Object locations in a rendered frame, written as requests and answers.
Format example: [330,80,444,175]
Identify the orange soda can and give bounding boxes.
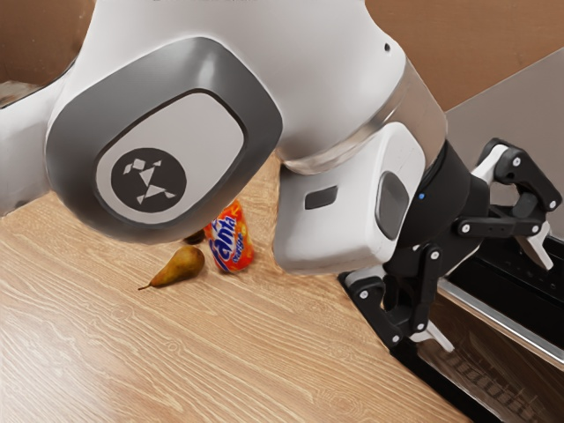
[203,199,256,275]

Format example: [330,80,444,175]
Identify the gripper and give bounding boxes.
[350,137,564,353]

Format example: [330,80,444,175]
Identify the brown-green pear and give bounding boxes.
[137,245,206,292]

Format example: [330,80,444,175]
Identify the silver and black oven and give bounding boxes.
[338,43,564,423]

